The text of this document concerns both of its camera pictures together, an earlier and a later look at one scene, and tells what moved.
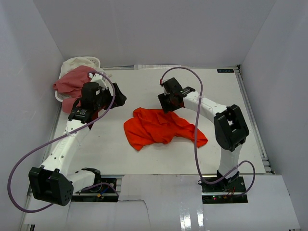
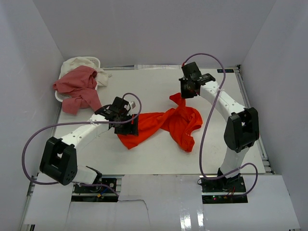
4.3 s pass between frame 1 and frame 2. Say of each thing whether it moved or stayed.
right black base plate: stayed
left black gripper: moved
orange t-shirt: moved
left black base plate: stayed
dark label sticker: stayed
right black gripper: moved
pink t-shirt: stayed
